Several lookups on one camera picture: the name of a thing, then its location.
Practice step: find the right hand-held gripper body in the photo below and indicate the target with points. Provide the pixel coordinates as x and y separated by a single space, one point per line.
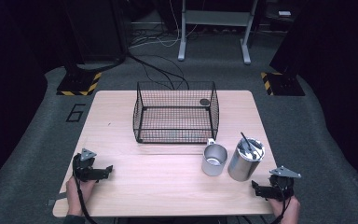
281 185

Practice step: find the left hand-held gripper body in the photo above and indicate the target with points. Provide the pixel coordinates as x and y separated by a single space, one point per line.
85 169

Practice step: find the silver metal tumbler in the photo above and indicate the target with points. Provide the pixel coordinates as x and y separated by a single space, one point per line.
242 168

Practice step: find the dark straw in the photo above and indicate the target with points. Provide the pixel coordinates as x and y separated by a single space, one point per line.
246 142

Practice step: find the silver metal mug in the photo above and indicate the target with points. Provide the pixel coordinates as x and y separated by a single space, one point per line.
213 165

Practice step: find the person's right hand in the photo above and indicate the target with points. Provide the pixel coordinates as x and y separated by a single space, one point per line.
287 210

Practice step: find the person's left hand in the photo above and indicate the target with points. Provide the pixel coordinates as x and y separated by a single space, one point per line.
76 194

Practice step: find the grey tape strip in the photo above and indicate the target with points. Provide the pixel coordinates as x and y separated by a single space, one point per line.
57 199

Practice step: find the striped black stand base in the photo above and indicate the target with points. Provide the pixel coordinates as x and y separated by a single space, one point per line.
284 85
77 84

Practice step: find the dark round disc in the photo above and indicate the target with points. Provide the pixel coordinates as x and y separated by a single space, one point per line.
204 102

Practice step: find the black cabinet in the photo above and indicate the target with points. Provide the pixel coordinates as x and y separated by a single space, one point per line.
99 28

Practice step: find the small white box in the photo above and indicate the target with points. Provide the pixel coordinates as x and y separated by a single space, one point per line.
284 13

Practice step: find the white metal desk frame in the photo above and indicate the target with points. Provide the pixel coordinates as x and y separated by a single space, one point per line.
217 18

